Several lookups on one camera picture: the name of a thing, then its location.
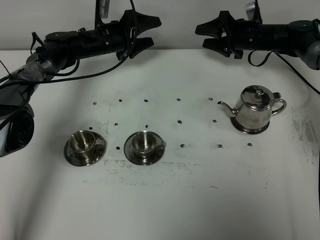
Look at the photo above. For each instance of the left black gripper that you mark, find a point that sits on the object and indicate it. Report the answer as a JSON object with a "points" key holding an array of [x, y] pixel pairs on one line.
{"points": [[117, 36]]}

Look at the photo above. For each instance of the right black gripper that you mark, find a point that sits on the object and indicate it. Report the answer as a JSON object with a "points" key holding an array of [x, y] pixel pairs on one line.
{"points": [[237, 34]]}

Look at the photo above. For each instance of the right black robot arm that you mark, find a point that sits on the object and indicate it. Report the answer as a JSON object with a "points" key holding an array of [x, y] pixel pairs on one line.
{"points": [[299, 39]]}

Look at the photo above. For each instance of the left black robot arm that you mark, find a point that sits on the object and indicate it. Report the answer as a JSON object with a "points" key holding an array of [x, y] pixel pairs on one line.
{"points": [[59, 55]]}

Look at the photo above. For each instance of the teapot stainless steel saucer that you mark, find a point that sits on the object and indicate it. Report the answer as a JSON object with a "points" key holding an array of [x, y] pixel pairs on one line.
{"points": [[248, 131]]}

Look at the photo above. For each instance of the right stainless steel teacup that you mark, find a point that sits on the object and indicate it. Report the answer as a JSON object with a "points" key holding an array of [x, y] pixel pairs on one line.
{"points": [[146, 143]]}

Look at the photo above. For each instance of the stainless steel teacup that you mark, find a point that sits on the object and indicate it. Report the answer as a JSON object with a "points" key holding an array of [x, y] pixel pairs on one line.
{"points": [[146, 143], [84, 143]]}

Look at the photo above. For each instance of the right stainless steel saucer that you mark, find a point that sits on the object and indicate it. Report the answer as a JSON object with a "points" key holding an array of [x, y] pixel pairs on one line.
{"points": [[135, 159]]}

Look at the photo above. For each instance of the left stainless steel teacup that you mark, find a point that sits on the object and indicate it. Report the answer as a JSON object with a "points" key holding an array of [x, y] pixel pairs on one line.
{"points": [[84, 143]]}

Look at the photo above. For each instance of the left stainless steel saucer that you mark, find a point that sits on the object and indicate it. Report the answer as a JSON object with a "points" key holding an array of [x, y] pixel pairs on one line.
{"points": [[84, 161]]}

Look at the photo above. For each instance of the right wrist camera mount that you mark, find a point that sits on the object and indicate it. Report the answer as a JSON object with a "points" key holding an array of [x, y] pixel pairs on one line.
{"points": [[253, 12]]}

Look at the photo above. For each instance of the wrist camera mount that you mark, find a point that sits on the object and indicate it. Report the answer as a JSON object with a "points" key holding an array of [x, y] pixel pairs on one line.
{"points": [[101, 12], [253, 12]]}

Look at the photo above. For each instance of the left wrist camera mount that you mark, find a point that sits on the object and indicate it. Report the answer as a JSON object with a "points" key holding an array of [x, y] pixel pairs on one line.
{"points": [[101, 12]]}

